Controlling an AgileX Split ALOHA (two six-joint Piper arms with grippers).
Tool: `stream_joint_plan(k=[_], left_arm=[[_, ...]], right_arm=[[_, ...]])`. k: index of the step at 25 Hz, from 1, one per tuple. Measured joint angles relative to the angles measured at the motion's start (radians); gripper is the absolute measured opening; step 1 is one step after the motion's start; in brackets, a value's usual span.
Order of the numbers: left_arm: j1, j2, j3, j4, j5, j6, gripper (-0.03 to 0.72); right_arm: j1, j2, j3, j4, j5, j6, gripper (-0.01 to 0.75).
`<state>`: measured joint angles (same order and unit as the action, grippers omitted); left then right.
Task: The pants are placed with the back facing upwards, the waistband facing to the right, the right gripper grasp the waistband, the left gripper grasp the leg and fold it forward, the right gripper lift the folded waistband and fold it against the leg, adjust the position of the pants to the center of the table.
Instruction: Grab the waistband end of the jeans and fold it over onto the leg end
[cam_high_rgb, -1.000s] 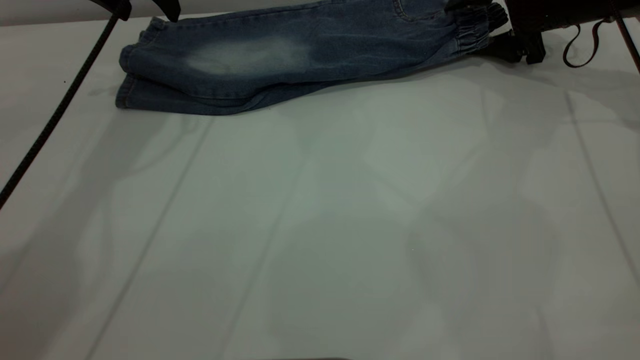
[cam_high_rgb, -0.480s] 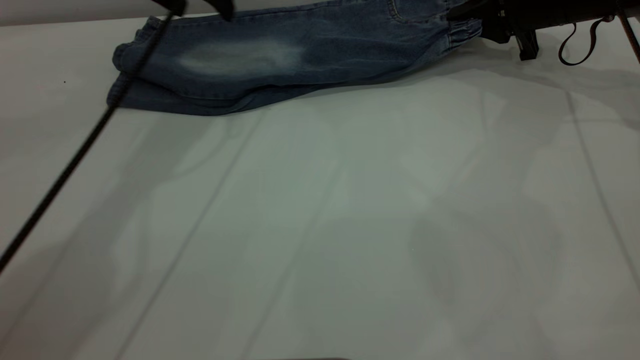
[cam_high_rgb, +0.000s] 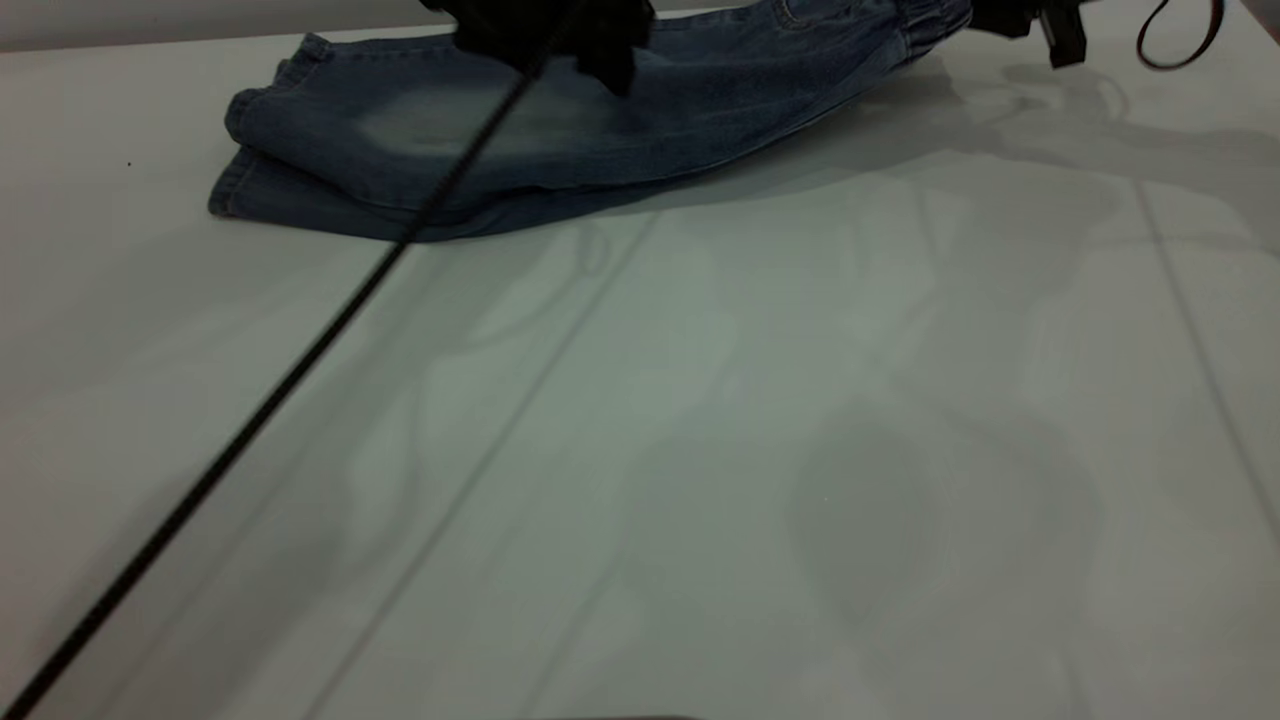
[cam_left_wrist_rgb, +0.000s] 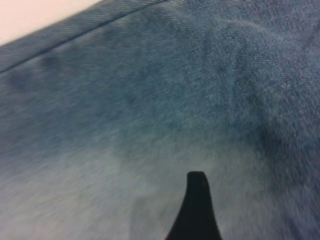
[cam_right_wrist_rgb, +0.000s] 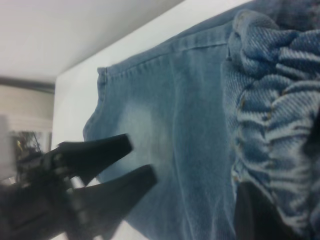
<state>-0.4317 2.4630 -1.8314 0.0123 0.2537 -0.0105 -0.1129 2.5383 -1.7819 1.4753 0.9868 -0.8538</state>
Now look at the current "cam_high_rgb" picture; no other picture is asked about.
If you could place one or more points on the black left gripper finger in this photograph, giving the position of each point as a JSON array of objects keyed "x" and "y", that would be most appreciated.
[{"x": 618, "y": 68}]

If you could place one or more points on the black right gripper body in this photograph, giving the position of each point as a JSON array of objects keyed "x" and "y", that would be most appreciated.
[{"x": 1062, "y": 25}]

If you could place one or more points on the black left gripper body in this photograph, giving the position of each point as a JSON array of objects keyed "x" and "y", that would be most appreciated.
[{"x": 530, "y": 25}]

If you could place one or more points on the blue denim shorts basketball print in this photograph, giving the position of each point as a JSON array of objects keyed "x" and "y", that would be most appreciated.
[{"x": 700, "y": 110}]

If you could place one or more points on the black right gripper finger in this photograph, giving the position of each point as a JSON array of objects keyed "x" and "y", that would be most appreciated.
[{"x": 1000, "y": 15}]

